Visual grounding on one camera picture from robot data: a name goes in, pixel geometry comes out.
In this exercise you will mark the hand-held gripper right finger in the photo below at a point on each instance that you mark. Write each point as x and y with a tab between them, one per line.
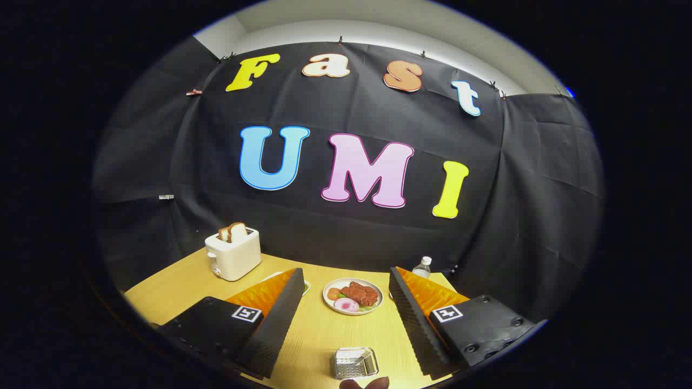
416	329

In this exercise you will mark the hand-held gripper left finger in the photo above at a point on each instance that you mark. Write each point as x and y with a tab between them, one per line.
273	329

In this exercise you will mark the white plate with food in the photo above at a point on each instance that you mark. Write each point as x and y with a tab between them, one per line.
373	308

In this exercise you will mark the white divided snack dish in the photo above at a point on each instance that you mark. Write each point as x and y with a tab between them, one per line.
306	288

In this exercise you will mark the green label drink bottle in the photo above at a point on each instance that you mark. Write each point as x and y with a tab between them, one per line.
422	269

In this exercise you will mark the brown meat cutlet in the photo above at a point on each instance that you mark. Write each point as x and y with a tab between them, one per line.
361	293

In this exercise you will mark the metal mesh utensil basket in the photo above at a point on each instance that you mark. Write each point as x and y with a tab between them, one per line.
354	363

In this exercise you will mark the orange carrot slice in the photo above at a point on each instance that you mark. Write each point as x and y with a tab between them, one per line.
334	294

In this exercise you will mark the pink ham slice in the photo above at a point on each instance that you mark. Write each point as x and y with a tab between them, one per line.
346	305

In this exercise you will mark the white toaster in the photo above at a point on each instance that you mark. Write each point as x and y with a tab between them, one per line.
235	259

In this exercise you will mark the large toast bread slice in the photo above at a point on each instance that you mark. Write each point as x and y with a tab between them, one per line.
238	233

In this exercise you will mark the small toast bread slice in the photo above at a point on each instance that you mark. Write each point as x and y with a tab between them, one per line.
223	234

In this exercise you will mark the black backdrop cloth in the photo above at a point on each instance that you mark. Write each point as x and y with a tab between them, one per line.
346	237

